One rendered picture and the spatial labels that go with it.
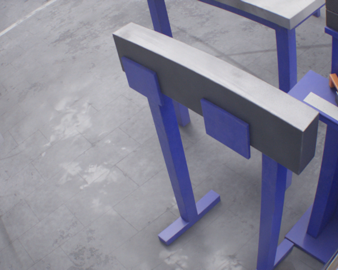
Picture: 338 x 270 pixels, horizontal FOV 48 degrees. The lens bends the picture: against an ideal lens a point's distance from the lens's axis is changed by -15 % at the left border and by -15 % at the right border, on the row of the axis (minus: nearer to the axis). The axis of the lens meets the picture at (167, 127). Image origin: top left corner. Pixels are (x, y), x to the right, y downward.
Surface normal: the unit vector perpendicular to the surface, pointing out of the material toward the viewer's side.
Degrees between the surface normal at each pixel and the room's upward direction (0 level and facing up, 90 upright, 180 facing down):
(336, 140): 90
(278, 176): 90
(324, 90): 0
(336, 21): 90
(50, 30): 0
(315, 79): 0
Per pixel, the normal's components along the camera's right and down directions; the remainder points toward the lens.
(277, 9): -0.18, -0.70
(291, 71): 0.67, 0.43
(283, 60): -0.72, 0.57
